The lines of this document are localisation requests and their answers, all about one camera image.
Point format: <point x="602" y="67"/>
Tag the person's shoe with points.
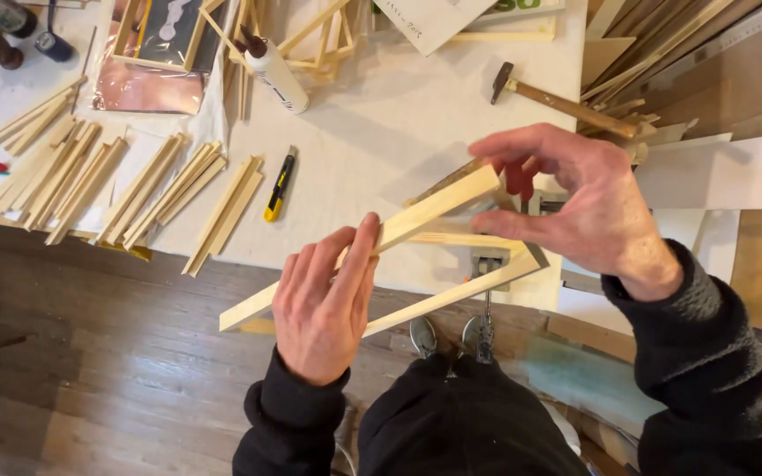
<point x="469" y="334"/>
<point x="423" y="336"/>

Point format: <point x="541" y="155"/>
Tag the mitred pale wooden strip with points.
<point x="447" y="299"/>

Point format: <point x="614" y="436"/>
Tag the person's left hand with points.
<point x="318" y="330"/>

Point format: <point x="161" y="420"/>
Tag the pile of short wooden strips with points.
<point x="83" y="178"/>

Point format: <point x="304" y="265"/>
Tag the long pale wooden strip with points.
<point x="434" y="205"/>

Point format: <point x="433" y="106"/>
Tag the person's right hand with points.
<point x="599" y="205"/>

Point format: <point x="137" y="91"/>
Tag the wooden frame with dark picture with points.
<point x="169" y="30"/>

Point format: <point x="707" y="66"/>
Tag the heap of long wooden mouldings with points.
<point x="672" y="46"/>

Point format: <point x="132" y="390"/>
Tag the white table cloth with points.
<point x="381" y="125"/>

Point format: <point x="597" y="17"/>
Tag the yellow utility knife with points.
<point x="280" y="186"/>

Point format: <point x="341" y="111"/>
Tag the person's black trousers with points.
<point x="460" y="423"/>

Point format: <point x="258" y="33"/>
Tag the stack of empty wooden frames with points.
<point x="315" y="33"/>

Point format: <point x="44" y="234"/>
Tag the blue jar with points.
<point x="55" y="45"/>

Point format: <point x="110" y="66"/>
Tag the person's left shoe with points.
<point x="423" y="336"/>

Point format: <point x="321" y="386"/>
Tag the person's right shoe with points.
<point x="469" y="334"/>

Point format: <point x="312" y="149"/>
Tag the white glue bottle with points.
<point x="278" y="71"/>

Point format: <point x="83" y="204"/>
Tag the white boards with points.
<point x="718" y="175"/>

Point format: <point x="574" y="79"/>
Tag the white paper sheet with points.
<point x="430" y="20"/>

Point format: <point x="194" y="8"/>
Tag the shiny copper foil sheet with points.
<point x="146" y="89"/>

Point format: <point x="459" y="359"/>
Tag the metal corner clamp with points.
<point x="490" y="266"/>

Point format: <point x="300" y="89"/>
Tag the green and white can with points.
<point x="4" y="14"/>

